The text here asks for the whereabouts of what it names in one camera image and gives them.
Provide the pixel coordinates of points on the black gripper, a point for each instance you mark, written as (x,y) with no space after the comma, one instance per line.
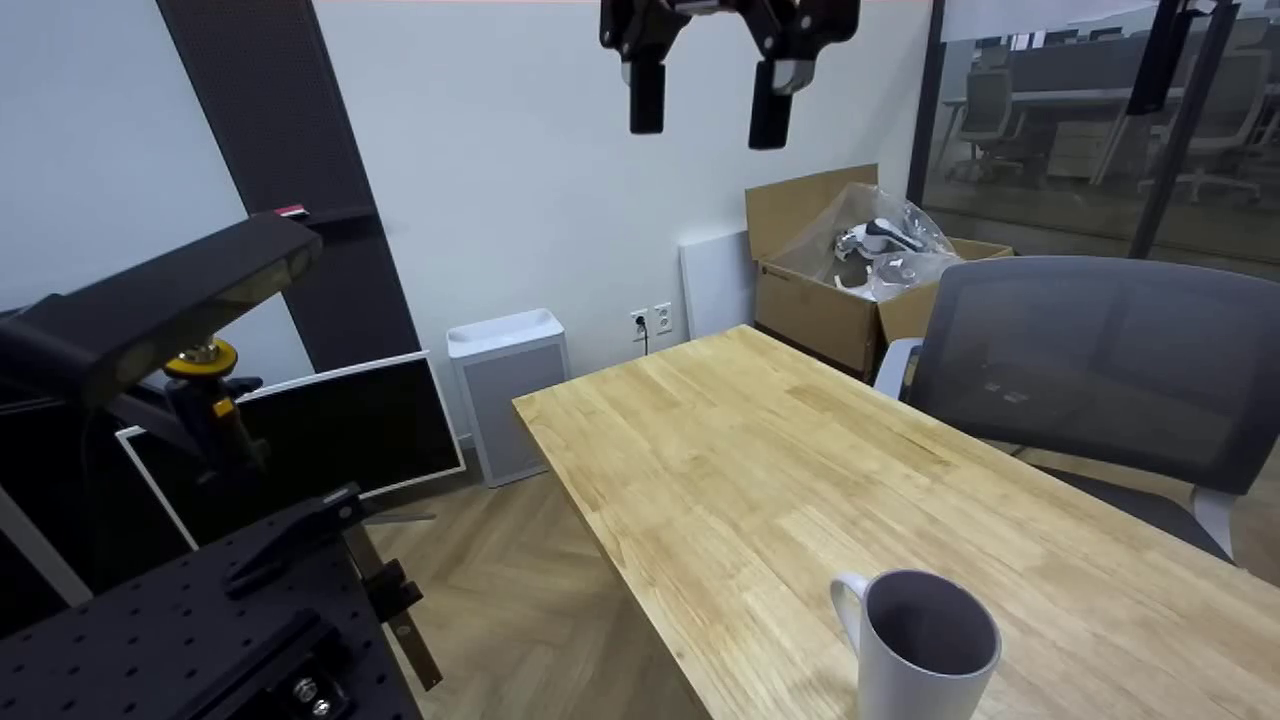
(781,28)

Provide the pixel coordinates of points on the white ceramic mug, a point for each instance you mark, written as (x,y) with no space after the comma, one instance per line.
(922,640)

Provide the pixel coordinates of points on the white leaning panel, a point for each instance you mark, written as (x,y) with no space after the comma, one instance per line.
(714,282)

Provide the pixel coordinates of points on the open cardboard box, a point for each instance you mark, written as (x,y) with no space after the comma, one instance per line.
(811,313)

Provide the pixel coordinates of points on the clear plastic wrap bundle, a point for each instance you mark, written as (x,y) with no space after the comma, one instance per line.
(875,245)

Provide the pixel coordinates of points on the white air purifier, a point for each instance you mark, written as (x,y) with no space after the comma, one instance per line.
(496,360)

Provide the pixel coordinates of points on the black framed monitor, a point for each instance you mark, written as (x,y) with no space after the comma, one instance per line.
(378,424)

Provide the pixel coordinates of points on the grey mesh office chair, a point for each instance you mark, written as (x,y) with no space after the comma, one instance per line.
(1134,360)

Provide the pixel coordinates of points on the black perforated breadboard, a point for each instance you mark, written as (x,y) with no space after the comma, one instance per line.
(260,626)

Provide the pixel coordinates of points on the white wall outlet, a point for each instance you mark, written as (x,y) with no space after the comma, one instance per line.
(654,320)

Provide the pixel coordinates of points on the dark diagonal wall beam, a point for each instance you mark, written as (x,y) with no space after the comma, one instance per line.
(278,115)

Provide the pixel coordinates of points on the black camera on mount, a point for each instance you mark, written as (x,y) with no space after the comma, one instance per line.
(94,342)

